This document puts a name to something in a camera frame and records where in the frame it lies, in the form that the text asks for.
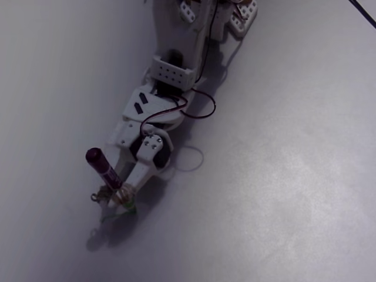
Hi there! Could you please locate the white fixed gripper finger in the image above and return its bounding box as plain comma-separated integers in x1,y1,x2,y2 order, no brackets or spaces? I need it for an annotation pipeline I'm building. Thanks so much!
101,148,139,210

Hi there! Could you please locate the white moving gripper finger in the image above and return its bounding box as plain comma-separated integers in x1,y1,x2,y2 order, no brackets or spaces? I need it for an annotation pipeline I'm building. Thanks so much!
125,133,166,193

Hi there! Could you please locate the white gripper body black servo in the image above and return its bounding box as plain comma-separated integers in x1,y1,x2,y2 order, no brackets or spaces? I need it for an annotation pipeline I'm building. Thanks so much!
107,117,174,173

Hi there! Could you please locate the purple green double-ended marker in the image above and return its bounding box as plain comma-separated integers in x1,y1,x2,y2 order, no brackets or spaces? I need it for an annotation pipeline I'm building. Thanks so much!
85,147,138,216

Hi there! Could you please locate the tan rubber band bundle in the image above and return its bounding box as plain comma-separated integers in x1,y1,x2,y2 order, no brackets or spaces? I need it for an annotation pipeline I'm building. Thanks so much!
90,182,136,207

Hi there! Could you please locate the red black gripper servo cable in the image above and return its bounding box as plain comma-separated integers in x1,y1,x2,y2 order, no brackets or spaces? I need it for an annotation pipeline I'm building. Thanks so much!
140,95,189,139

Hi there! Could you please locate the black arm servo cable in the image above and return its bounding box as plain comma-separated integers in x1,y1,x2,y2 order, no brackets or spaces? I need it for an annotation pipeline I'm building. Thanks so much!
179,0,219,120

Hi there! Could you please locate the black table edge cable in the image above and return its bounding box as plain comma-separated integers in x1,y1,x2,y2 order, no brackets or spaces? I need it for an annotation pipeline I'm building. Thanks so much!
348,0,376,31

